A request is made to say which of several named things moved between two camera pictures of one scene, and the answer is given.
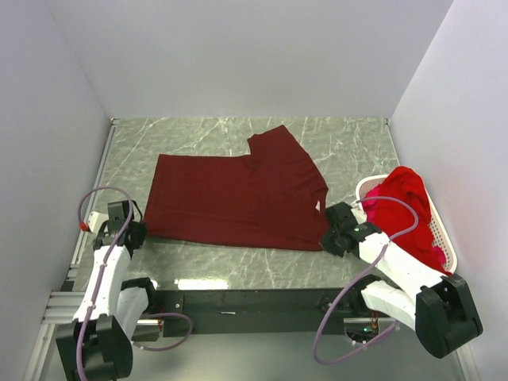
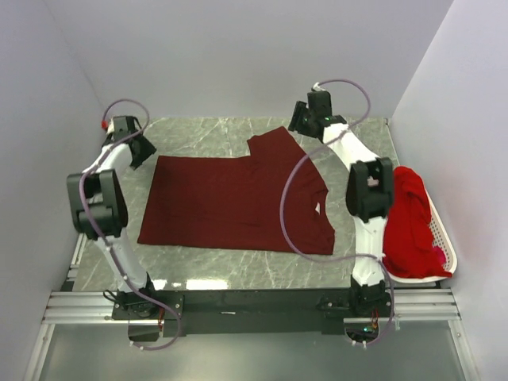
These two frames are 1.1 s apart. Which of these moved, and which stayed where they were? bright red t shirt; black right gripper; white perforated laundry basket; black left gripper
Moved: black right gripper; black left gripper
Stayed: white perforated laundry basket; bright red t shirt
